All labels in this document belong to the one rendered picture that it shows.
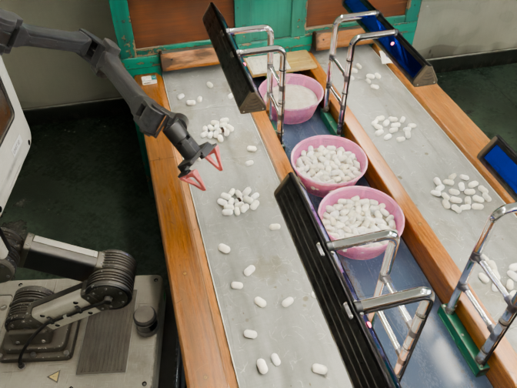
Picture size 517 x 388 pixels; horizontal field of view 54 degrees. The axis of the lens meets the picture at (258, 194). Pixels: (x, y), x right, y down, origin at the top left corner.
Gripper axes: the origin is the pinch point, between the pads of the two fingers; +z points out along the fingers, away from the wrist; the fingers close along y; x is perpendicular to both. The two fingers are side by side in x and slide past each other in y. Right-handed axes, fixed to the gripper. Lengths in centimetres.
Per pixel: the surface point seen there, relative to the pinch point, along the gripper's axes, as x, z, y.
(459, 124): 36, 49, -81
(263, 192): -4.3, 18.6, -17.1
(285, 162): -1.8, 17.4, -31.5
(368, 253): 25, 44, -9
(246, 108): 11.6, -9.6, -16.9
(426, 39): -26, 62, -242
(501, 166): 66, 34, -22
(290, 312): 16.5, 35.8, 20.8
